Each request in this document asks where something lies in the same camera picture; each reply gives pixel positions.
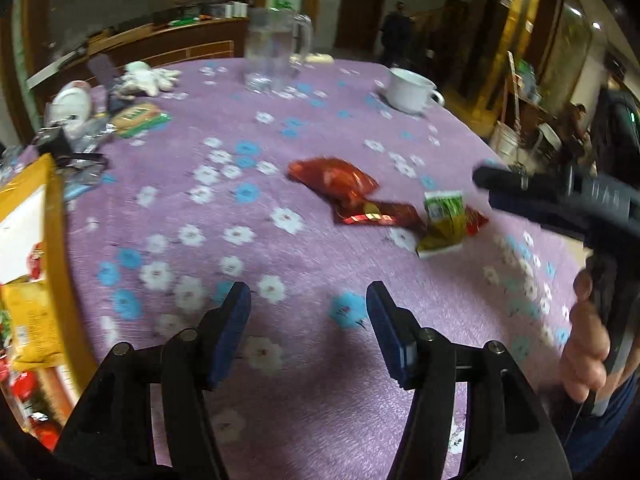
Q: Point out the cream coloured bar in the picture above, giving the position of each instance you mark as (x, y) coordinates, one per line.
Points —
(320, 58)

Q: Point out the dark red snack packet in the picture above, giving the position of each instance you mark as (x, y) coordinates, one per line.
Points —
(385, 212)

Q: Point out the gold yellow snack packet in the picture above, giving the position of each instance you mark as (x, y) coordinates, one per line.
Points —
(30, 320)

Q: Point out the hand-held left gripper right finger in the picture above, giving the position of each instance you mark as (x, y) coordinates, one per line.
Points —
(390, 335)

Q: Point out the green snack packet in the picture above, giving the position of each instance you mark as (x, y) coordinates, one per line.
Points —
(442, 220)

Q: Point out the pale blue plastic packet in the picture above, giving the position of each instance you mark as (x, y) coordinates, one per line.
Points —
(85, 180)

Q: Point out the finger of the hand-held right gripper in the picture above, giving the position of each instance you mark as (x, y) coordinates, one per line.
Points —
(530, 207)
(505, 179)

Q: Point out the clear plastic wrapper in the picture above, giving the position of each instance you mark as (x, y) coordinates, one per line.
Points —
(95, 132)

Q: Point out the wooden counter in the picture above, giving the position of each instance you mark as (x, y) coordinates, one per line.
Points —
(165, 42)

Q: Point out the white round container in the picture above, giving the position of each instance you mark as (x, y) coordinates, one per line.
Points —
(72, 102)

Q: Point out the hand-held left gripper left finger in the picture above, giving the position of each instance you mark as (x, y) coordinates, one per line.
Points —
(232, 330)

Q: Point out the green biscuit packet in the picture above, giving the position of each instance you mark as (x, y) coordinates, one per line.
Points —
(137, 117)

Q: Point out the bright red shiny packet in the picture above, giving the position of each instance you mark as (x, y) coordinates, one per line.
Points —
(332, 177)

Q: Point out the person's right hand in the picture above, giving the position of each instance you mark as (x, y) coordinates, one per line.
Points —
(582, 355)

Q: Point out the glass mug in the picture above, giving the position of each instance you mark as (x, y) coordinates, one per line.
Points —
(270, 50)

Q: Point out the brown wooden door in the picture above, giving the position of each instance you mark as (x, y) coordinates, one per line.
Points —
(360, 5)

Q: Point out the white ceramic cup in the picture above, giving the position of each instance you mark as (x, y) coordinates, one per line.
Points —
(407, 90)

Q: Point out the purple floral tablecloth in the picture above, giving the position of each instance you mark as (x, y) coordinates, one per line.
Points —
(300, 260)

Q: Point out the black binder clip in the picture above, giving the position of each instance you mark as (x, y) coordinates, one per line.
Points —
(55, 142)

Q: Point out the yellow cardboard box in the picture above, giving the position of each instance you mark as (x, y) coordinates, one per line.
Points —
(55, 220)

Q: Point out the white plush toy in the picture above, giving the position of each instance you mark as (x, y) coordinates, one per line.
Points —
(145, 77)

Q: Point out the small purple stand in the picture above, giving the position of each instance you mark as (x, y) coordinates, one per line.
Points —
(102, 67)

